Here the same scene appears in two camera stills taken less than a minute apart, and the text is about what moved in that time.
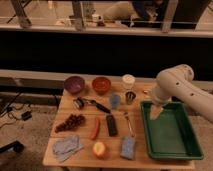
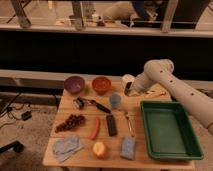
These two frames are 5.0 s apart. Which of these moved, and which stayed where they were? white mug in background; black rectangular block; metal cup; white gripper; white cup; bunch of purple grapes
Moved: metal cup; white gripper
Stayed: black rectangular block; white cup; bunch of purple grapes; white mug in background
